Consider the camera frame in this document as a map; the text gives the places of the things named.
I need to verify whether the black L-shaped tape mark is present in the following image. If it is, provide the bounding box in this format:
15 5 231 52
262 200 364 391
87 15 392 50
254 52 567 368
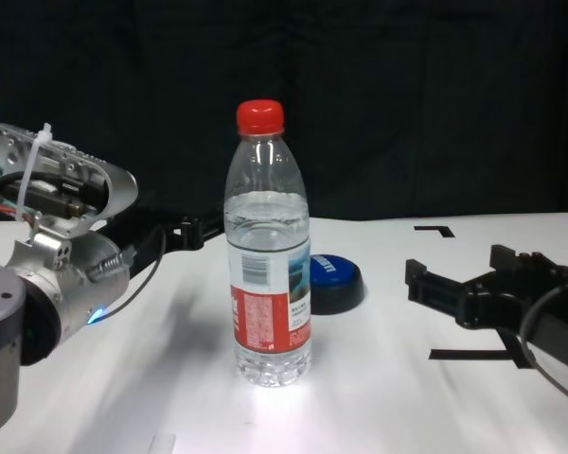
413 226 455 240

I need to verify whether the clear left wrist camera housing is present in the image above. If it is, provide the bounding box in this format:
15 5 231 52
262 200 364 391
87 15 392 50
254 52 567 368
0 121 140 238

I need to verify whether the clear water bottle red cap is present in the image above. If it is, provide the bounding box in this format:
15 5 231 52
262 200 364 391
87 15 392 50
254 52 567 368
222 99 312 390

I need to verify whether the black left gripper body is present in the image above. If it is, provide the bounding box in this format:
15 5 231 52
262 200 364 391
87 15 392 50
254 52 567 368
93 210 185 286

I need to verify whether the black T-shaped tape mark long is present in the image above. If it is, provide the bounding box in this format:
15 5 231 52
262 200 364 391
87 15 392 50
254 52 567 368
429 327 534 371

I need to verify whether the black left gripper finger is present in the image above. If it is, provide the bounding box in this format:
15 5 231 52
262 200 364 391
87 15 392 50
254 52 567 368
181 207 227 251

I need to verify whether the black curtain backdrop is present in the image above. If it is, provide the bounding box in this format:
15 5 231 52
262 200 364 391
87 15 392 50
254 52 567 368
0 0 568 224

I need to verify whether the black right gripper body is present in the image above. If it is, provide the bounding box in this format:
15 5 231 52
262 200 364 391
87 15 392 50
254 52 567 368
457 268 568 366

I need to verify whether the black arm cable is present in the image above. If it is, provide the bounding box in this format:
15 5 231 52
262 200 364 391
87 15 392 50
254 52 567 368
85 225 168 317
519 282 568 410

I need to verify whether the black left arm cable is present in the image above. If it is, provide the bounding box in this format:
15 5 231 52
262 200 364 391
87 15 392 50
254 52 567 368
85 225 168 317

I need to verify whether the blue push button black base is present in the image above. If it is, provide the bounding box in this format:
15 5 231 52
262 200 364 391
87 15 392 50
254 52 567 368
309 253 366 317

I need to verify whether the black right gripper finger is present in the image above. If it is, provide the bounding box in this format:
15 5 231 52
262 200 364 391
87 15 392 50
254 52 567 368
488 243 568 286
403 257 470 328

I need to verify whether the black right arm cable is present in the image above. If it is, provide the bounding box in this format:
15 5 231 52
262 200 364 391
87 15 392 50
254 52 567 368
519 282 568 410

